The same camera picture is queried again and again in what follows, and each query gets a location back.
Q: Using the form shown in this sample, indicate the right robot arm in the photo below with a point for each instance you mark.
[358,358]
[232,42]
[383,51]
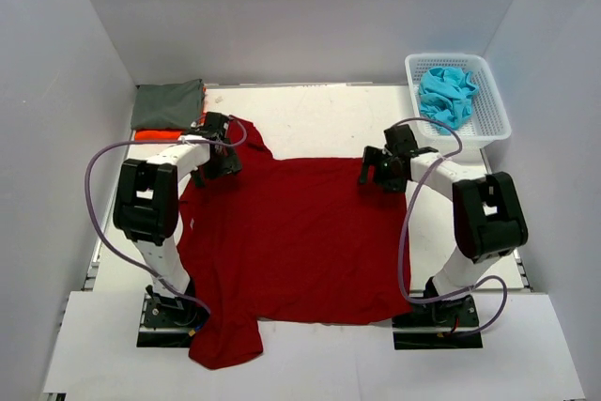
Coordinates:
[487,215]

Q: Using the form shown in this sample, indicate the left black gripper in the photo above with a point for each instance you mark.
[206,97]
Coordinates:
[231,163]

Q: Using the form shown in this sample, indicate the white plastic basket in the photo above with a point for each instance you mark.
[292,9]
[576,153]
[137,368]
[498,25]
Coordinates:
[489,122]

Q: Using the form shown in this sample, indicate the crumpled cyan t shirt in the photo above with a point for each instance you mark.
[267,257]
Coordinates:
[446,96]

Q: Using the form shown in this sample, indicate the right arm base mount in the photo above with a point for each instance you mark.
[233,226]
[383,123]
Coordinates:
[441,325]

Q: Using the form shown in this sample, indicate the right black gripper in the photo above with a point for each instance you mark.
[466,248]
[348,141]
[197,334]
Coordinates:
[374,156]

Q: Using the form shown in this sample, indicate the folded orange t shirt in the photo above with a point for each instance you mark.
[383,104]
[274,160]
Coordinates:
[165,135]

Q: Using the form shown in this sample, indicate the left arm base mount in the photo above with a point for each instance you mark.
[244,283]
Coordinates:
[169,322]

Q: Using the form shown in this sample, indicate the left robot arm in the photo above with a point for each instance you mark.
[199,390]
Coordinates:
[147,198]

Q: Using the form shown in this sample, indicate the folded grey t shirt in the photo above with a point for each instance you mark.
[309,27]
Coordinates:
[168,107]

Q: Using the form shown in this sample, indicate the red t shirt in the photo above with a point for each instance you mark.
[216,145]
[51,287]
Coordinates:
[289,240]

